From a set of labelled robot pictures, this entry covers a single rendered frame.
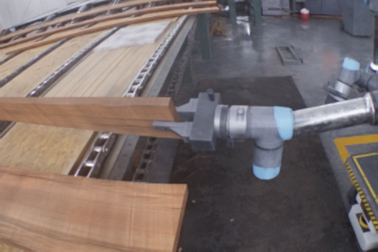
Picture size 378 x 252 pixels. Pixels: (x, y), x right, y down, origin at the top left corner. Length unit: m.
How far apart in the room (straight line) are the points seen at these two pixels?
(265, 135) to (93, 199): 0.40
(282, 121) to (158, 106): 0.28
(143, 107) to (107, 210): 0.26
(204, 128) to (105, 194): 0.27
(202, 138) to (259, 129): 0.13
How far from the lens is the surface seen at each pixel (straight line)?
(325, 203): 1.71
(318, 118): 0.76
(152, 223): 0.51
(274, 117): 0.62
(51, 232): 0.58
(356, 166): 1.53
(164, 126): 0.68
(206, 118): 0.64
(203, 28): 3.70
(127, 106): 0.68
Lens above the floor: 1.27
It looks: 29 degrees down
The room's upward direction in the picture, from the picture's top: 8 degrees counter-clockwise
